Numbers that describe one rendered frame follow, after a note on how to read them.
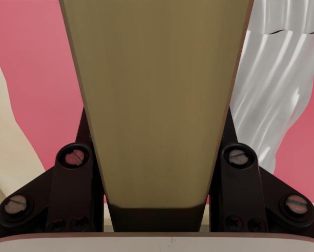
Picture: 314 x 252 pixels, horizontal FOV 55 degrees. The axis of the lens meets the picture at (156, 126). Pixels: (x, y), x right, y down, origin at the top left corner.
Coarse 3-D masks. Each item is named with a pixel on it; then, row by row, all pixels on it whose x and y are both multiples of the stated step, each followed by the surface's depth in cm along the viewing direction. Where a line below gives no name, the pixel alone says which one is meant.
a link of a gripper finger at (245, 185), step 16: (240, 144) 10; (224, 160) 9; (240, 160) 10; (256, 160) 9; (224, 176) 9; (240, 176) 9; (256, 176) 9; (224, 192) 9; (240, 192) 9; (256, 192) 9; (224, 208) 8; (240, 208) 8; (256, 208) 8; (224, 224) 8; (240, 224) 8; (256, 224) 8
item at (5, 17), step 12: (0, 0) 16; (12, 0) 16; (24, 0) 16; (36, 0) 16; (48, 0) 16; (0, 12) 16; (12, 12) 16; (24, 12) 16; (36, 12) 16; (48, 12) 16; (60, 12) 16; (0, 24) 17; (12, 24) 17; (24, 24) 17; (36, 24) 17; (48, 24) 17; (60, 24) 17
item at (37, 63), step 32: (0, 32) 17; (32, 32) 17; (64, 32) 17; (0, 64) 19; (32, 64) 19; (64, 64) 19; (32, 96) 21; (64, 96) 21; (32, 128) 23; (64, 128) 23; (288, 160) 27
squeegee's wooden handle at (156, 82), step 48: (96, 0) 4; (144, 0) 4; (192, 0) 4; (240, 0) 4; (96, 48) 5; (144, 48) 5; (192, 48) 5; (240, 48) 5; (96, 96) 5; (144, 96) 5; (192, 96) 5; (96, 144) 7; (144, 144) 6; (192, 144) 6; (144, 192) 8; (192, 192) 8
